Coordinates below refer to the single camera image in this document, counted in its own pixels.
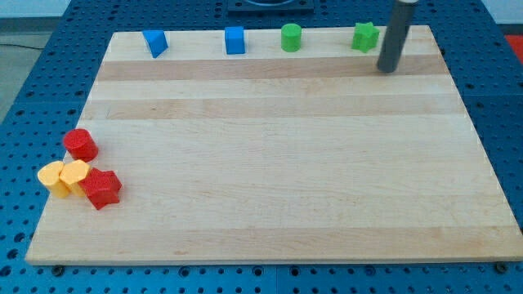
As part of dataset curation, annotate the green cylinder block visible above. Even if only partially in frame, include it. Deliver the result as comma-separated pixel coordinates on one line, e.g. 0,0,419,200
280,23,302,52

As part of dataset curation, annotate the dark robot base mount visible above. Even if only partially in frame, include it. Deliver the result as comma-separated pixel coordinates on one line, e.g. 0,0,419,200
227,0,315,15

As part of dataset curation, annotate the green star block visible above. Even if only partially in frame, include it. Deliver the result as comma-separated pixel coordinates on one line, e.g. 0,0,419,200
351,22,380,53

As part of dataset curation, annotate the red star block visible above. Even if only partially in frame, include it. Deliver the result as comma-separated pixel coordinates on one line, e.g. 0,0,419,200
79,168,122,210

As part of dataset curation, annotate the light wooden board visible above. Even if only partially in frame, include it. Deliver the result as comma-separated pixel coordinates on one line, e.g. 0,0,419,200
26,25,522,265

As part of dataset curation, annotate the blue cube block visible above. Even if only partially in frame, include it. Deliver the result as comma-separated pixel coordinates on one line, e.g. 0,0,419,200
224,26,246,55

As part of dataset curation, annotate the blue triangle block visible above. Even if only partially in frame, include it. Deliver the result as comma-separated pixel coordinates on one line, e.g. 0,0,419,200
142,29,168,58

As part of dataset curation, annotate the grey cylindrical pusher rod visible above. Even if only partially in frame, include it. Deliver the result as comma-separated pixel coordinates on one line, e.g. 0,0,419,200
377,0,418,74

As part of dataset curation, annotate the yellow hexagon block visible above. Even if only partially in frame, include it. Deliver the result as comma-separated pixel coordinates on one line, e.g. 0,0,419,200
59,159,91,197

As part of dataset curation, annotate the red cylinder block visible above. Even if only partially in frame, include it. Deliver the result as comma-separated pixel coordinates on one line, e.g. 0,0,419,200
63,128,99,162

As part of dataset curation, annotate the yellow heart block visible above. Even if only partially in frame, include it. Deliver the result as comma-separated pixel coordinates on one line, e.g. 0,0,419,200
37,161,70,198

